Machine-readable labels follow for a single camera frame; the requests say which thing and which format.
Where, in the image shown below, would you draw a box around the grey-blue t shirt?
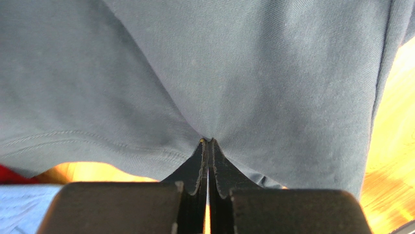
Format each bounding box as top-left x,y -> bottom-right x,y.
0,0 -> 415,197

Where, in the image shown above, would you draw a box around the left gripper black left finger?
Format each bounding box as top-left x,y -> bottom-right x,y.
38,139 -> 207,234

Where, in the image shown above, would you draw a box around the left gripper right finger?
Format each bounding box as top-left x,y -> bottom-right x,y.
208,140 -> 371,234

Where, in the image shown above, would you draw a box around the red object under hat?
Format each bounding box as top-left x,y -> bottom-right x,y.
0,165 -> 40,185

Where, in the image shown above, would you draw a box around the blue bucket hat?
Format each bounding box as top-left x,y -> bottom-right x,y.
0,184 -> 62,234

